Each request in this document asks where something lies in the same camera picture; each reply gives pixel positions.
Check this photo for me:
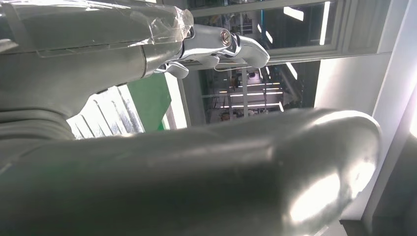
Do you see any green conveyor belt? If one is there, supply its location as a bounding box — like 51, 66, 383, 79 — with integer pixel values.
126, 72, 178, 133

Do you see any white scale with steel tray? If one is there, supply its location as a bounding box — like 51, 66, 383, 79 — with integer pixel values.
66, 85, 146, 141

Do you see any glass partition with grey frame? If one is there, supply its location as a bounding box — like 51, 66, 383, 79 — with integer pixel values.
177, 0, 393, 127

